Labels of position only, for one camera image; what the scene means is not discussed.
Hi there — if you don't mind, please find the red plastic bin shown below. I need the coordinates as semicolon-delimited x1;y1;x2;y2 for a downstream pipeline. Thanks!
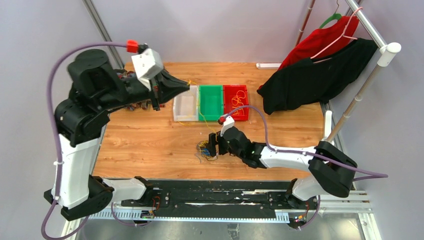
223;84;249;122

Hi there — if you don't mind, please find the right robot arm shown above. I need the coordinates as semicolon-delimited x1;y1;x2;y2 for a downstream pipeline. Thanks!
206;126;358;209

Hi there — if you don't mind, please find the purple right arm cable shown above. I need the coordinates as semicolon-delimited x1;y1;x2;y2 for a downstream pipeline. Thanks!
217;105;389;229

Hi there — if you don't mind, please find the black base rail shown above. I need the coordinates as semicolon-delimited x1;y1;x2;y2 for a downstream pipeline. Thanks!
121;179;318;219

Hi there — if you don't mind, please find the black shirt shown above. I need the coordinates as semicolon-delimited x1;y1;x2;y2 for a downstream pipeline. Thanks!
257;38;378;115

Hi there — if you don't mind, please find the plaid flannel shirt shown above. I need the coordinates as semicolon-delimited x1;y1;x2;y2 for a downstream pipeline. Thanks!
114;69;152;111

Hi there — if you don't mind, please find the cable bundle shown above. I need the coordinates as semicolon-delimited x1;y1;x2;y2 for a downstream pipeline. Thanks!
194;140;220;165

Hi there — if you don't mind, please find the yellow cable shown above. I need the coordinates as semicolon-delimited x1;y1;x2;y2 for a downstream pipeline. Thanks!
175;79;220;140

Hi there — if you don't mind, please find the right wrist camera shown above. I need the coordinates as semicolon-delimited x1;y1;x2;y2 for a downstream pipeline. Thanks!
219;115;235;137

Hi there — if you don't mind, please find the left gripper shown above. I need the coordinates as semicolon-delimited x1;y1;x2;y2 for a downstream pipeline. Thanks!
96;69;191;110

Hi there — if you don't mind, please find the pink hanger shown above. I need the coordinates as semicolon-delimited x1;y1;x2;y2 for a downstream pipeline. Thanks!
309;7;364;61

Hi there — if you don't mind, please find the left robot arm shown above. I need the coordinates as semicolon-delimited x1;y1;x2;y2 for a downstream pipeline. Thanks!
44;48;190;221

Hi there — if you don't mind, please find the metal clothes rack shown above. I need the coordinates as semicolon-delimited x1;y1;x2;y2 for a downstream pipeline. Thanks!
294;0;402;147

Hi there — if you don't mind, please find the white plastic bin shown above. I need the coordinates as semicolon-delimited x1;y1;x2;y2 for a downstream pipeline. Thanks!
172;85;199;122

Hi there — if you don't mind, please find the green plastic bin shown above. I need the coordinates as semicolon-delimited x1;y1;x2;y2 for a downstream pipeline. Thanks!
198;85;224;122

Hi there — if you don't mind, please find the red shirt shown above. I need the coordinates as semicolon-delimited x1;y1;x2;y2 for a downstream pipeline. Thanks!
278;16;359;70

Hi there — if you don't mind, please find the green hanger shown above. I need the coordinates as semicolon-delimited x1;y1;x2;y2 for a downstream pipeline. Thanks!
319;0;343;29

